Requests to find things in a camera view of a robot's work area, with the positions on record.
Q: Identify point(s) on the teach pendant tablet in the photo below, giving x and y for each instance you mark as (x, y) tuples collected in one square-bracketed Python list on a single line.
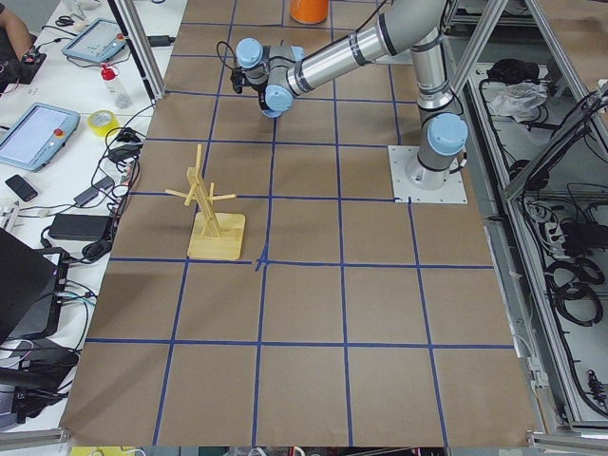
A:
[(38, 136), (98, 43)]

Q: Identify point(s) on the black scissors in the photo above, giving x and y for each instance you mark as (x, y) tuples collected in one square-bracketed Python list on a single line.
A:
[(64, 21)]

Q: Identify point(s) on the upper teach pendant tablet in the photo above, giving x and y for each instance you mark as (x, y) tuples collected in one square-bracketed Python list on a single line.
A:
[(98, 43)]

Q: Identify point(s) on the black power adapter brick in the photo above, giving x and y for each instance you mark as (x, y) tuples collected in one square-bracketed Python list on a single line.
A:
[(79, 227)]

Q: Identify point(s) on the white power strip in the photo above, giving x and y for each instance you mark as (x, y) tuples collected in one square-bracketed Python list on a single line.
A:
[(553, 233)]

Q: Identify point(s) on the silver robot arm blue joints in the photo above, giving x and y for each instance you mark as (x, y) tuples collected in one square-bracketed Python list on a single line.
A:
[(286, 72)]

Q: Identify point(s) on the yellow tape roll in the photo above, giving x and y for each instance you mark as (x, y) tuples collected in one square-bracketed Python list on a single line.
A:
[(103, 122)]

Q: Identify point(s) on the lower teach pendant tablet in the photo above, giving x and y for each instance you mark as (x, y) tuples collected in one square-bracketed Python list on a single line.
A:
[(38, 136)]

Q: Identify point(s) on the black smartphone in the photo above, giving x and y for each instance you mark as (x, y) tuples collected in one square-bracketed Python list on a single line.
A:
[(21, 188)]

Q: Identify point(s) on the wooden cup rack stand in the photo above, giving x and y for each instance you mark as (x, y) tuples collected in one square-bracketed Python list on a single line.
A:
[(214, 235)]

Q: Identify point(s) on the red capped squeeze bottle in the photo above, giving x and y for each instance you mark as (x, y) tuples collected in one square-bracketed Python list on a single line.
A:
[(115, 87)]

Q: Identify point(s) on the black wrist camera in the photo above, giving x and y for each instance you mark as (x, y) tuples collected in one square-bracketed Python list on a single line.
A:
[(238, 80)]

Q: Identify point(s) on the orange patterned cup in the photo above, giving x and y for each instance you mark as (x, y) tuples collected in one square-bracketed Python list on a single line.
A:
[(309, 12)]

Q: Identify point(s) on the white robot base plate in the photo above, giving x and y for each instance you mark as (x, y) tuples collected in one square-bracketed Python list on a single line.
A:
[(411, 182)]

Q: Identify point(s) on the light blue plastic cup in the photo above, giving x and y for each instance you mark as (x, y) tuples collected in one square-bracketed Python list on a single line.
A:
[(271, 113)]

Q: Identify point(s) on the black laptop computer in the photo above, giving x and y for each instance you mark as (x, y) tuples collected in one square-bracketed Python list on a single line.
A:
[(31, 281)]

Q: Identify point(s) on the crumpled white cloth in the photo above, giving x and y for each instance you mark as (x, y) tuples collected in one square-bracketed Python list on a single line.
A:
[(521, 101)]

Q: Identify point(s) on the aluminium frame post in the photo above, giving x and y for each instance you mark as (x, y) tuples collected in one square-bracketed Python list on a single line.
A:
[(129, 21)]

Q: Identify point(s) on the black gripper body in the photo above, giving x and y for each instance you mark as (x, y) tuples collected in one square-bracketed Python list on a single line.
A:
[(260, 99)]

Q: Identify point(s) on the person forearm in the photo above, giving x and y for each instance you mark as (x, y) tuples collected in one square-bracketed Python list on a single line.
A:
[(16, 30)]

